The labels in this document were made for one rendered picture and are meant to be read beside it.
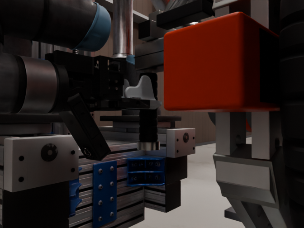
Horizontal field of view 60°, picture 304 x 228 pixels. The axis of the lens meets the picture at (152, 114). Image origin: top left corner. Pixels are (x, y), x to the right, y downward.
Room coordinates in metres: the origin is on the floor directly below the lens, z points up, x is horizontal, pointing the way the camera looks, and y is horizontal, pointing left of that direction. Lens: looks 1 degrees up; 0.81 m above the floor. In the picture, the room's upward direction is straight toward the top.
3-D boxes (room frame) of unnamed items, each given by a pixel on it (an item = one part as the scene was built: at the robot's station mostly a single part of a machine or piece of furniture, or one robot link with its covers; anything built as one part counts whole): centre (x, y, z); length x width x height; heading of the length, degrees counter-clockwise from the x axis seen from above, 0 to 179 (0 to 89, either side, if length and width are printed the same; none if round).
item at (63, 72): (0.41, 0.10, 0.86); 0.12 x 0.08 x 0.09; 136
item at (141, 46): (0.49, -0.01, 0.93); 0.09 x 0.05 x 0.05; 46
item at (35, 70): (0.36, 0.16, 0.85); 0.08 x 0.05 x 0.08; 46
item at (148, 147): (0.51, 0.01, 0.83); 0.04 x 0.04 x 0.16
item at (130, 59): (1.01, 0.04, 0.98); 0.13 x 0.12 x 0.14; 37
